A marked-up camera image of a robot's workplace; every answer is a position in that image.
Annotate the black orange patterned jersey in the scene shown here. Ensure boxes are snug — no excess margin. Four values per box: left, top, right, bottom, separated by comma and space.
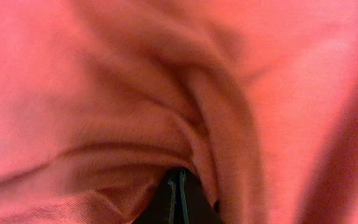
133, 168, 223, 224

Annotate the red t-shirt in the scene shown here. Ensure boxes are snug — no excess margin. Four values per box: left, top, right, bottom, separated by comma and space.
0, 1, 358, 223

